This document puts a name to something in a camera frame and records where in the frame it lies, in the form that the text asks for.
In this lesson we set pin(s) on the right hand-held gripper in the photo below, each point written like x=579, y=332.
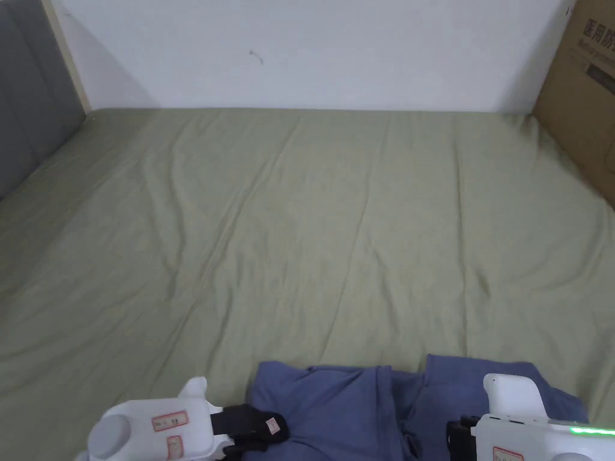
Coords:
x=519, y=432

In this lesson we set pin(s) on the bed with pale green sheet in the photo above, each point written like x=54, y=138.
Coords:
x=307, y=216

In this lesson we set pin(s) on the blue garment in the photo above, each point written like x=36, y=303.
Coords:
x=350, y=413

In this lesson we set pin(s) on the grey padded headboard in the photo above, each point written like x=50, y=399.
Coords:
x=29, y=91

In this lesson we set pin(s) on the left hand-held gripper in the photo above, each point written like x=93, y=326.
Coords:
x=144, y=427

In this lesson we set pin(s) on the brown cardboard carton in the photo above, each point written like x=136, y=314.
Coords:
x=584, y=101

